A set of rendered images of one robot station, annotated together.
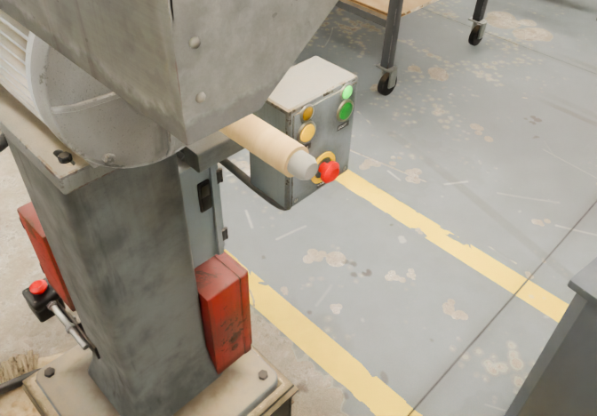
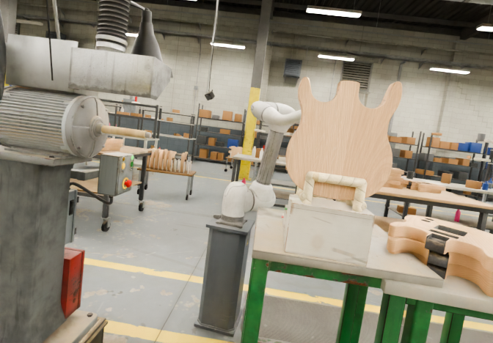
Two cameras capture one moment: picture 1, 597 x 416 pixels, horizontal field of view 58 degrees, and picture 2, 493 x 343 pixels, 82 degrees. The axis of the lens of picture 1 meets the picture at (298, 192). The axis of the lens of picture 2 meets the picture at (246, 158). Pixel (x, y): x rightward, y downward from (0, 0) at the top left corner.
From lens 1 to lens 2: 91 cm
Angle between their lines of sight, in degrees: 51
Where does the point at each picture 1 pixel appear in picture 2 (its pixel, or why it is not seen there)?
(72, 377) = not seen: outside the picture
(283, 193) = (114, 189)
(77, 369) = not seen: outside the picture
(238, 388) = (78, 322)
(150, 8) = (148, 77)
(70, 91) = (78, 122)
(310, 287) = (91, 305)
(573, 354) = (214, 254)
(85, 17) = (128, 83)
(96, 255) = (38, 214)
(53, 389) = not seen: outside the picture
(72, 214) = (36, 190)
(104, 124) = (82, 135)
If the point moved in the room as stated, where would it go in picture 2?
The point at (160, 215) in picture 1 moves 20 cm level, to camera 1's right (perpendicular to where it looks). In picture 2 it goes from (61, 204) to (109, 202)
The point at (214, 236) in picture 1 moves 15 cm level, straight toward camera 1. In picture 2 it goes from (71, 231) to (84, 241)
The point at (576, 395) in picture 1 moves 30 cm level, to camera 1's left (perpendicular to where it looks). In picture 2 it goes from (219, 271) to (176, 282)
